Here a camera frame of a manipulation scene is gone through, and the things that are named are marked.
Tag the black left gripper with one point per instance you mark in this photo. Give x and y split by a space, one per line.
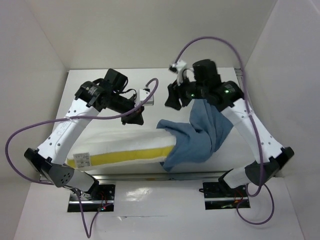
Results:
135 117

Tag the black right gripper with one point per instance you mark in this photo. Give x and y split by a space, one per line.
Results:
175 92

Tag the blue fabric pillowcase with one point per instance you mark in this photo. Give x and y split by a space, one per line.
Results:
197 140

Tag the cream quilted pillow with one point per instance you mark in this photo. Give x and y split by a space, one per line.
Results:
121 148

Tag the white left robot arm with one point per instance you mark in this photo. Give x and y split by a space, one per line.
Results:
51 154

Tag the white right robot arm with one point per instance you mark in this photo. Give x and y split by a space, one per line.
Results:
270 156

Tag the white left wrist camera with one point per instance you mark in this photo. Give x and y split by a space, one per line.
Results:
144 94

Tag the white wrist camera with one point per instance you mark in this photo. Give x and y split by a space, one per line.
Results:
144 94
179 68

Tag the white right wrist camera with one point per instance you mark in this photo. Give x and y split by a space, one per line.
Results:
179 68

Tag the aluminium table edge rail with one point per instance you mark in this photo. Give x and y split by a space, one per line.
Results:
155 176

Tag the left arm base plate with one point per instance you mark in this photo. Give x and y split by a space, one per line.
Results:
103 200

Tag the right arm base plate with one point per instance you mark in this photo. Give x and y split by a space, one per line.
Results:
215 199

